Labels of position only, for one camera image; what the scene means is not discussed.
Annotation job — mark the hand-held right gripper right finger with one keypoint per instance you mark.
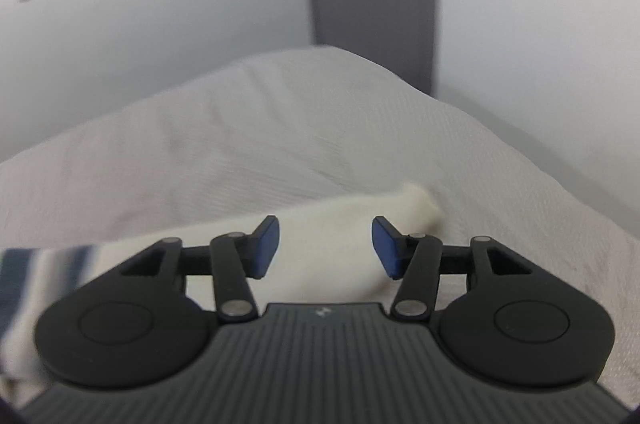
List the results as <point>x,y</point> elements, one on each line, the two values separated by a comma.
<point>385,249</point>

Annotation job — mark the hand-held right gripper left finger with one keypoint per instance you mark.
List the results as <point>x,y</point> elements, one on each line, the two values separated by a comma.
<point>265,249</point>

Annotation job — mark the white bed sheet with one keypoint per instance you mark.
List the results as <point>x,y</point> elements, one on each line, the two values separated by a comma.
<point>350,129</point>

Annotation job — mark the grey door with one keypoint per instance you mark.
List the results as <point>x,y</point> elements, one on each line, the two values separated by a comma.
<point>370,4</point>

